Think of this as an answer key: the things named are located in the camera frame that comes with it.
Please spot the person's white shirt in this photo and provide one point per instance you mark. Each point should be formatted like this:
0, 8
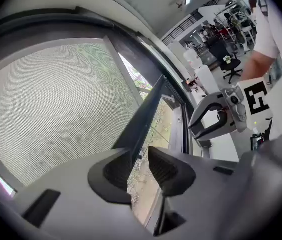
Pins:
268, 34

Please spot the white water dispenser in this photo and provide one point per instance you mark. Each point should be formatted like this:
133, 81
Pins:
203, 76

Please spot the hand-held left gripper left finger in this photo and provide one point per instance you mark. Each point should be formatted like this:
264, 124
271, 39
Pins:
76, 196

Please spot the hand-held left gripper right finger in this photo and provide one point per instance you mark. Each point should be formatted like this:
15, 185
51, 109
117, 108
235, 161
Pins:
201, 184

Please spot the small potted plant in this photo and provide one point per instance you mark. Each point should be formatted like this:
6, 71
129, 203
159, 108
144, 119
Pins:
227, 59

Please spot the black window frame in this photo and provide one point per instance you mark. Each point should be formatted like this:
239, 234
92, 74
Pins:
136, 44

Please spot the black metal railing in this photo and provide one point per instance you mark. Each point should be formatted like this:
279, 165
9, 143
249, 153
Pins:
181, 26

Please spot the black office chair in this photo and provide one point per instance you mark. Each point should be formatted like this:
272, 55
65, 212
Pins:
232, 67

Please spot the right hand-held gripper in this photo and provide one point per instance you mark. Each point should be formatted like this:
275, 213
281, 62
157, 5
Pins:
241, 109

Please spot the red and black clutter pile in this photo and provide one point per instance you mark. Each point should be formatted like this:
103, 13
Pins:
192, 83

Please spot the person's right forearm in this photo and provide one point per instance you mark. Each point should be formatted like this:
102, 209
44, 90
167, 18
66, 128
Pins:
256, 66

